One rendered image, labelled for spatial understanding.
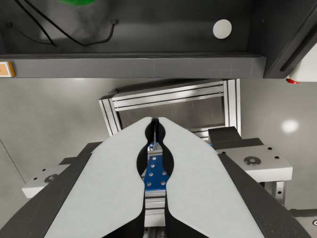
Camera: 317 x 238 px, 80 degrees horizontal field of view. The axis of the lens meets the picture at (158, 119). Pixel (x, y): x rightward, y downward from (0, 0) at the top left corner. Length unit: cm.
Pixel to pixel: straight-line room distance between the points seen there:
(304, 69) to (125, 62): 31
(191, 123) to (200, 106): 12
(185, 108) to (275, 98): 65
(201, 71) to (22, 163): 202
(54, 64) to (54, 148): 151
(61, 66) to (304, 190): 198
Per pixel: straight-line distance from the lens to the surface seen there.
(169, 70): 38
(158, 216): 61
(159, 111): 121
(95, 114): 158
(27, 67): 49
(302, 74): 41
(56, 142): 188
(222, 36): 49
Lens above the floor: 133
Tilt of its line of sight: 65 degrees down
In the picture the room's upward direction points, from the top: 166 degrees counter-clockwise
